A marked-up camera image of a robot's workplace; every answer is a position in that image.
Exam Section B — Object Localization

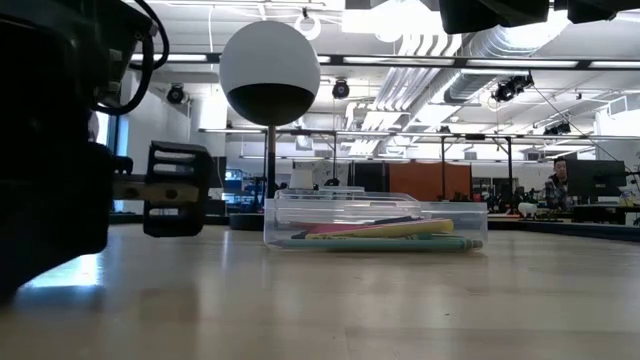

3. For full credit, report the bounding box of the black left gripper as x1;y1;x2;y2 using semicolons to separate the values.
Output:
0;112;214;301

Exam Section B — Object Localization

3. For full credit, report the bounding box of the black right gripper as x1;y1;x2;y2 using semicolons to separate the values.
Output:
438;0;551;36

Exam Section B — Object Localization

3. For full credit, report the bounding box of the clear plastic supply box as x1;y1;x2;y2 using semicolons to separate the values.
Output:
263;186;490;253

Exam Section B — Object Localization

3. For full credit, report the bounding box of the black pen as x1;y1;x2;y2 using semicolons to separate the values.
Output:
369;215;427;227

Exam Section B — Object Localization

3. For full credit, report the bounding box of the teal green pencil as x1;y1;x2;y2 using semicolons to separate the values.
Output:
269;236;484;253

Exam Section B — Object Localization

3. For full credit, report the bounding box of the pink highlighter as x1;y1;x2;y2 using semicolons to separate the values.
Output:
289;221;382;236

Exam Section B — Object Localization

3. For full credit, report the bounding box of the black ceiling spotlight cluster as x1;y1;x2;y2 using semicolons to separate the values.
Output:
492;73;535;103

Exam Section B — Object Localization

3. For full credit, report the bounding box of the long suspended light fixture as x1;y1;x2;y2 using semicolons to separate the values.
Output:
130;52;640;71

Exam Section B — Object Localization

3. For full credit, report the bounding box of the black computer monitor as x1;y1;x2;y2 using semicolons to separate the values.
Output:
565;159;627;199
207;156;228;190

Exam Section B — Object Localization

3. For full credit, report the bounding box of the person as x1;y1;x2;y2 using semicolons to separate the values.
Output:
542;156;572;211

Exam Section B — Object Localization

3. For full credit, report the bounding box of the white globe lamp black stand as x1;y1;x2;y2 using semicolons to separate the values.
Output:
218;19;322;232

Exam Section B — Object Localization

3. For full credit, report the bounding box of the black left camera cable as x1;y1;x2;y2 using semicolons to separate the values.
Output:
91;0;171;117

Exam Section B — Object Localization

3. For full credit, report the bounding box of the orange partition wall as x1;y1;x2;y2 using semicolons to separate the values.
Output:
388;162;472;203

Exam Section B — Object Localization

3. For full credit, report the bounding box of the white hanging ring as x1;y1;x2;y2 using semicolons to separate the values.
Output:
294;12;323;42

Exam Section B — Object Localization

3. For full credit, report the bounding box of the black aluminium table frame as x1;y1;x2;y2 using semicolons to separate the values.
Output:
107;212;640;244

